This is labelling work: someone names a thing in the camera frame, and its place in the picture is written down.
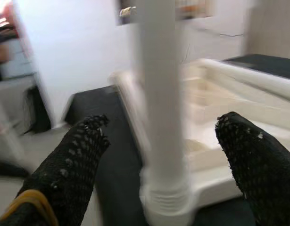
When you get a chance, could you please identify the white plastic children table top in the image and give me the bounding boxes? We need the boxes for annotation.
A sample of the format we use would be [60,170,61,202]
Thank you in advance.
[109,57,290,226]

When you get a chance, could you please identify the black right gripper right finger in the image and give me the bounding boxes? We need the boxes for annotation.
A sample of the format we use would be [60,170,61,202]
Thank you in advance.
[215,111,290,226]

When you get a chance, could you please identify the yellow rubber band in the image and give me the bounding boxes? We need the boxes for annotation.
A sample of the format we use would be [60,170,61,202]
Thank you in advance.
[0,189,60,226]

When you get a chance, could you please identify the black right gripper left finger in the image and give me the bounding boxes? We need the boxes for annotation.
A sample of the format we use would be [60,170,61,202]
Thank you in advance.
[0,114,111,226]

